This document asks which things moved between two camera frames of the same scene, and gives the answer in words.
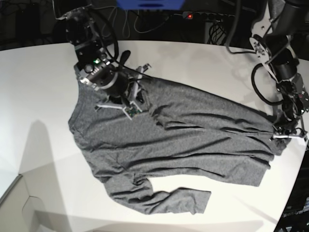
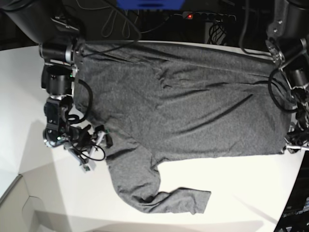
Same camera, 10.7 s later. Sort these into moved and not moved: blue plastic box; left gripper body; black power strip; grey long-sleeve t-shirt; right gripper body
Moved: grey long-sleeve t-shirt; left gripper body; right gripper body
Not moved: blue plastic box; black power strip
